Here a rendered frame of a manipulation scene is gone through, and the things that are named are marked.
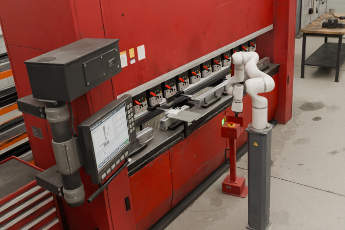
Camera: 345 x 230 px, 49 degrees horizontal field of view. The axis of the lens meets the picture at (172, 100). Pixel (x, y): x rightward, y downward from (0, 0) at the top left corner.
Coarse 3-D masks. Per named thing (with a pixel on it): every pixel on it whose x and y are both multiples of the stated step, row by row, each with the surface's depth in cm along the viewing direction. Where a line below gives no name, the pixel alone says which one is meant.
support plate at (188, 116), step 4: (184, 112) 345; (188, 112) 344; (192, 112) 343; (168, 116) 340; (172, 116) 339; (176, 116) 339; (180, 116) 338; (184, 116) 337; (188, 116) 337; (192, 116) 336; (196, 116) 335; (184, 120) 329; (188, 120) 329; (192, 120) 328
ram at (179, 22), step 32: (128, 0) 276; (160, 0) 304; (192, 0) 338; (224, 0) 382; (256, 0) 437; (128, 32) 282; (160, 32) 311; (192, 32) 347; (224, 32) 393; (128, 64) 288; (160, 64) 318
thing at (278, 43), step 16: (288, 0) 463; (288, 16) 470; (272, 32) 490; (288, 32) 477; (256, 48) 512; (272, 48) 497; (288, 48) 486; (288, 64) 495; (288, 80) 505; (288, 96) 516; (288, 112) 528
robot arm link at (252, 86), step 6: (258, 78) 290; (246, 84) 288; (252, 84) 286; (258, 84) 286; (246, 90) 289; (252, 90) 287; (258, 90) 288; (252, 96) 289; (258, 96) 293; (252, 102) 297; (258, 102) 291; (264, 102) 292; (258, 108) 294; (264, 108) 294
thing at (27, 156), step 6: (24, 144) 443; (12, 150) 431; (18, 150) 428; (24, 150) 429; (30, 150) 420; (0, 156) 422; (6, 156) 426; (18, 156) 421; (24, 156) 410; (30, 156) 418
